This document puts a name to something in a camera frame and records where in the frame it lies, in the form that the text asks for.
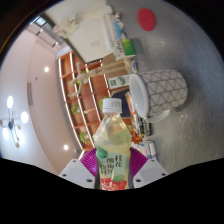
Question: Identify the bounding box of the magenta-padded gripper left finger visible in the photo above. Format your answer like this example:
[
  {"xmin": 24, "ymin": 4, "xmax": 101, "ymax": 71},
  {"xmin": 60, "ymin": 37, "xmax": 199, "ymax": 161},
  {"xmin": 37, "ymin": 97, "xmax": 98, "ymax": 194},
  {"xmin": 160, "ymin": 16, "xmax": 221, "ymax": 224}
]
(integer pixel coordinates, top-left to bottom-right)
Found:
[{"xmin": 59, "ymin": 147, "xmax": 99, "ymax": 190}]

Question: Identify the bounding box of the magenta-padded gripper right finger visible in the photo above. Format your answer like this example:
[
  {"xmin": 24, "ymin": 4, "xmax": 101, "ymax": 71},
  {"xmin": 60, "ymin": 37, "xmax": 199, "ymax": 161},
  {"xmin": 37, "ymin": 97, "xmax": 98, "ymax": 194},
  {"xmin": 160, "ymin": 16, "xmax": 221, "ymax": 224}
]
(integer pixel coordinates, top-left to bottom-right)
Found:
[{"xmin": 128, "ymin": 147, "xmax": 169, "ymax": 189}]

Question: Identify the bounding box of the clear bottle with yellow drink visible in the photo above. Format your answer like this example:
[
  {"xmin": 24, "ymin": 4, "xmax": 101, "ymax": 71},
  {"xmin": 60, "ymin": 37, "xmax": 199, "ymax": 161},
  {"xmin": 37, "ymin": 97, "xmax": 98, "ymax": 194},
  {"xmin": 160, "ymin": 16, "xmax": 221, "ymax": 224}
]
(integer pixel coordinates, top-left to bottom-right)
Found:
[{"xmin": 93, "ymin": 98, "xmax": 132, "ymax": 192}]

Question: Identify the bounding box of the stack of colourful books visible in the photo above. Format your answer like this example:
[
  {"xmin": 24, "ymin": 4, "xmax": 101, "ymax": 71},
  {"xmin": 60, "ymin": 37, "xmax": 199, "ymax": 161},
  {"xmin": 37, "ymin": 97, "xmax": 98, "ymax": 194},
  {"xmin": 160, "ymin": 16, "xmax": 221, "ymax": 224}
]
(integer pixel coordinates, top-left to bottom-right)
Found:
[{"xmin": 131, "ymin": 139, "xmax": 158, "ymax": 159}]

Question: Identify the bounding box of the wooden shelf unit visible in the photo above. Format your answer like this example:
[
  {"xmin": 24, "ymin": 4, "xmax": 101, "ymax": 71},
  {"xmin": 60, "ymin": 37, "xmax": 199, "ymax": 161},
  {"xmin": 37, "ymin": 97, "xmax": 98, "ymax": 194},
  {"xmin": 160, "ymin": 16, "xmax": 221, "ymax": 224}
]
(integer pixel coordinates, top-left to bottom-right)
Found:
[{"xmin": 57, "ymin": 49, "xmax": 134, "ymax": 153}]

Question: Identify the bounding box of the white mug with triangle pattern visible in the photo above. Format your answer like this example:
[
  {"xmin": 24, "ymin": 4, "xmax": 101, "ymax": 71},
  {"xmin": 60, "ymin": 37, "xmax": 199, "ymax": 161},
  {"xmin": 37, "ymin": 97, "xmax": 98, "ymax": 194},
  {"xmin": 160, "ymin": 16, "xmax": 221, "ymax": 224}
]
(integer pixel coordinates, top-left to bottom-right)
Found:
[{"xmin": 128, "ymin": 68, "xmax": 189, "ymax": 124}]

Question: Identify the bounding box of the ceiling lamp with round lights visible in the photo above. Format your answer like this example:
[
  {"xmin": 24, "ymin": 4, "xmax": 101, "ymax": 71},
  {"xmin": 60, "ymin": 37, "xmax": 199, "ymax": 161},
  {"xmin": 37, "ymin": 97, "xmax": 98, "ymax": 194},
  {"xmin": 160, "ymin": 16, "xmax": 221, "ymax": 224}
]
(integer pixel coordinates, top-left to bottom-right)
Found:
[{"xmin": 0, "ymin": 94, "xmax": 30, "ymax": 149}]

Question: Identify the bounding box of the small white green carton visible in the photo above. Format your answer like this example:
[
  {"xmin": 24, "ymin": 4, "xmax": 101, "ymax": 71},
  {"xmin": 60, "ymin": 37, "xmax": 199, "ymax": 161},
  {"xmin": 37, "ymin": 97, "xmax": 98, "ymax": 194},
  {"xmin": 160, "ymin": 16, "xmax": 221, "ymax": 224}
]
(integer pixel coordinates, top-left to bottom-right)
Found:
[{"xmin": 107, "ymin": 74, "xmax": 131, "ymax": 90}]

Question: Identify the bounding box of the small blue packet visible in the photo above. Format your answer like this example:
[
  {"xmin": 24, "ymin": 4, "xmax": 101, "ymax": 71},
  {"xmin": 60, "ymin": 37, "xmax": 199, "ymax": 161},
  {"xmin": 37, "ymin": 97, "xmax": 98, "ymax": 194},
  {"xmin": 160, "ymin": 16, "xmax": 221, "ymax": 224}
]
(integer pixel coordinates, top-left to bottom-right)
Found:
[{"xmin": 130, "ymin": 60, "xmax": 140, "ymax": 74}]

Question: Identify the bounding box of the tan chair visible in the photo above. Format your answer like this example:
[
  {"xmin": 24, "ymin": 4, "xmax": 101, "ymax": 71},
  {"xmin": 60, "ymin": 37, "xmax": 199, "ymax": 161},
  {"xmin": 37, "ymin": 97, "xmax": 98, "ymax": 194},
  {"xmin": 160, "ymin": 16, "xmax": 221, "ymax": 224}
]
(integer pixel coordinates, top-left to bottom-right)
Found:
[{"xmin": 101, "ymin": 53, "xmax": 129, "ymax": 78}]

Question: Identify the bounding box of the green and white box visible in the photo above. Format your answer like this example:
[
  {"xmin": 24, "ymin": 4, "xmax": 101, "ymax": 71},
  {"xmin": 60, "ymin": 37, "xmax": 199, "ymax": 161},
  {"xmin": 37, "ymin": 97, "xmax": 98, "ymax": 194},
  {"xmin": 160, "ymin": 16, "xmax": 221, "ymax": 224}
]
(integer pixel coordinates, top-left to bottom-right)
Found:
[{"xmin": 113, "ymin": 38, "xmax": 137, "ymax": 60}]

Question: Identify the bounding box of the grey curtain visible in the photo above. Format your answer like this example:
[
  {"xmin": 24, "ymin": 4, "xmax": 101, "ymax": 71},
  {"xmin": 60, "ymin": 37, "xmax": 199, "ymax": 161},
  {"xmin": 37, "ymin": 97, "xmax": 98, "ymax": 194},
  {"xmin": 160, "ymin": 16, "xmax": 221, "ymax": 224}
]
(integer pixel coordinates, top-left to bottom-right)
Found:
[{"xmin": 28, "ymin": 24, "xmax": 63, "ymax": 49}]

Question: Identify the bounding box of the stack of white packs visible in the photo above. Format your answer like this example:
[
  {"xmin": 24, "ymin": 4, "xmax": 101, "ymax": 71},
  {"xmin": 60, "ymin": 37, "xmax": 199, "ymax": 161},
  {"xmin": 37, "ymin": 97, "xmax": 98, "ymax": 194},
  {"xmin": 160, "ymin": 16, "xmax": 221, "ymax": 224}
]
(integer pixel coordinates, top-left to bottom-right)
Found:
[{"xmin": 103, "ymin": 14, "xmax": 118, "ymax": 44}]

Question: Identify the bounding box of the flat round red coaster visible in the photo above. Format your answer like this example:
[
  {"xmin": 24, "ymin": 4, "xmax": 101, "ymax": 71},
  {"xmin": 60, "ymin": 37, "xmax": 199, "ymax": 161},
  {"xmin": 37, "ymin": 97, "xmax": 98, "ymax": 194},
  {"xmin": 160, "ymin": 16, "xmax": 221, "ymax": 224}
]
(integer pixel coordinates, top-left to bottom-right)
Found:
[{"xmin": 137, "ymin": 7, "xmax": 157, "ymax": 32}]

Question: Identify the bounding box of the window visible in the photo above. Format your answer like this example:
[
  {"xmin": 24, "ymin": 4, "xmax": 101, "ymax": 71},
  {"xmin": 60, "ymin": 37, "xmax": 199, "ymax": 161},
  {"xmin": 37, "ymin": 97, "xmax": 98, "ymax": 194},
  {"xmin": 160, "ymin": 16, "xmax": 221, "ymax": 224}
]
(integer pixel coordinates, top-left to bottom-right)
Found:
[{"xmin": 34, "ymin": 15, "xmax": 48, "ymax": 28}]

